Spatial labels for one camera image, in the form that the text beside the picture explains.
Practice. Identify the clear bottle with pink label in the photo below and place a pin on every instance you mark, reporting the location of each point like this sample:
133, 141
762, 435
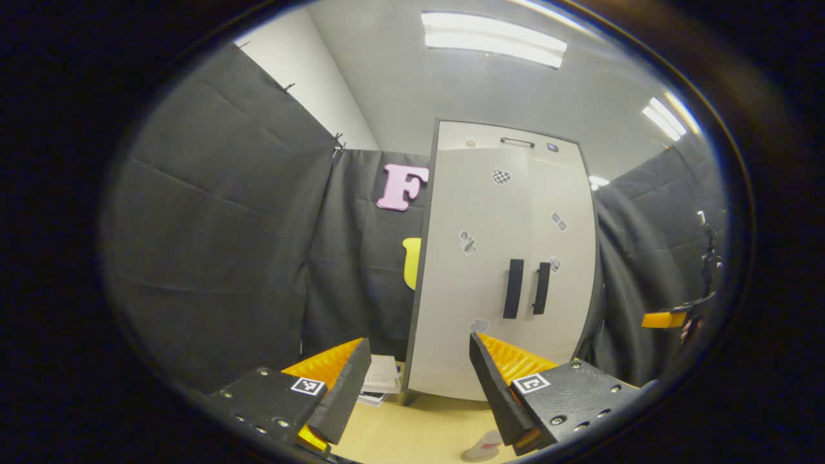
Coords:
482, 447

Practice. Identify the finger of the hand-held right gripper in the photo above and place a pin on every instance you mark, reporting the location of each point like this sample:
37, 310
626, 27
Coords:
662, 319

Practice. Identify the white paper booklet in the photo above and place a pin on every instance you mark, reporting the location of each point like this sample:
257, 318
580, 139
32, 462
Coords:
381, 377

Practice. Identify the black backdrop cloth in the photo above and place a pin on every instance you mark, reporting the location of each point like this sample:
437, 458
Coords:
213, 258

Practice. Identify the grey cabinet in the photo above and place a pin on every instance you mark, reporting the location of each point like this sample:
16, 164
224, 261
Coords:
490, 132

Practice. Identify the large ceiling light panel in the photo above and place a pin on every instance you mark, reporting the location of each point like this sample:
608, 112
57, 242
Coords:
493, 38

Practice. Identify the grey cabinet door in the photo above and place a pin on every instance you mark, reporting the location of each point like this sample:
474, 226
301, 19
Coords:
567, 270
470, 290

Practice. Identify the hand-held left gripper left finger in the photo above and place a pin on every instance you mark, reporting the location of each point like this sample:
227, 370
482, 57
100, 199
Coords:
345, 396

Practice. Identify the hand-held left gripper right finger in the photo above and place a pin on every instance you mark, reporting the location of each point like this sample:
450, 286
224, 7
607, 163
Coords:
493, 386

